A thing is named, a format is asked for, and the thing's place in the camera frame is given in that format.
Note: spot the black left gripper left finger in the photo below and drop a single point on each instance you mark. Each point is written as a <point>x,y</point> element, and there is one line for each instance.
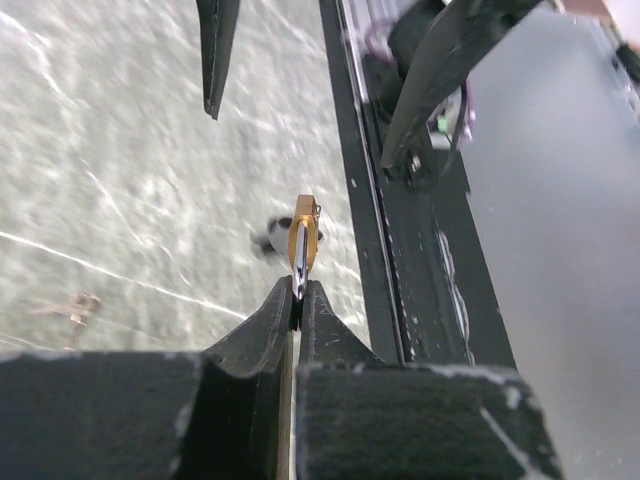
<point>223,413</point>

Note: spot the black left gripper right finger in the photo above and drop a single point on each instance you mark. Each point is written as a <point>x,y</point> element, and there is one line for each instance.
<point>359,418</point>

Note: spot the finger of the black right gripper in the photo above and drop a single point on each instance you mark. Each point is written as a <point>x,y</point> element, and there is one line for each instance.
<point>456,41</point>
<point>217,21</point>

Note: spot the black key bunch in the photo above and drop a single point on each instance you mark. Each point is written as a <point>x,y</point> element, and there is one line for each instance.
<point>274,239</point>

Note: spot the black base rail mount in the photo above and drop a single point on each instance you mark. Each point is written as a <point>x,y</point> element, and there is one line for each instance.
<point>427,289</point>

